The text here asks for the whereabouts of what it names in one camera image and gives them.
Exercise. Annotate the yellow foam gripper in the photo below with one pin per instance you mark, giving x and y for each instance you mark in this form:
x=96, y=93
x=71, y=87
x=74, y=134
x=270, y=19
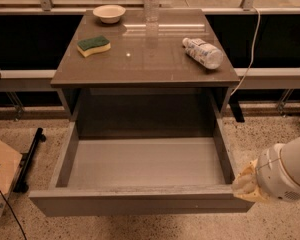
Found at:
x=272, y=174

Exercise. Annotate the grey top drawer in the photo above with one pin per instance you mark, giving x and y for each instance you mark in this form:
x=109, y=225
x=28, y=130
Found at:
x=134, y=153

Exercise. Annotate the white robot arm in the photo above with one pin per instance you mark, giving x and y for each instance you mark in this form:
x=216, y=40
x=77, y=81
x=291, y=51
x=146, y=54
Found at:
x=273, y=176

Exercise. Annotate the grey drawer cabinet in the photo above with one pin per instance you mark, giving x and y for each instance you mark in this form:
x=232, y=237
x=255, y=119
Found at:
x=145, y=85

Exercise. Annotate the lying clear plastic bottle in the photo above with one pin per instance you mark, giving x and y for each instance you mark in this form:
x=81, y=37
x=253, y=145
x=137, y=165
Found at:
x=203, y=52

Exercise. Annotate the green and yellow sponge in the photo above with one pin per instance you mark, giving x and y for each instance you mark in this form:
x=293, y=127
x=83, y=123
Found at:
x=93, y=45

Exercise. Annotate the standing clear water bottle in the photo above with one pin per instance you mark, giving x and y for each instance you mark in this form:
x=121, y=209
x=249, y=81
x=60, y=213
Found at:
x=151, y=10

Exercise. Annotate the white ceramic bowl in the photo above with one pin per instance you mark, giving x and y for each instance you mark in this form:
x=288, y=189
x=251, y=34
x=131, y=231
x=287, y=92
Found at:
x=109, y=14

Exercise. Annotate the black metal bar stand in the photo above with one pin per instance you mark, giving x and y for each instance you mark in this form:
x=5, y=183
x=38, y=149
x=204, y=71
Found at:
x=21, y=185

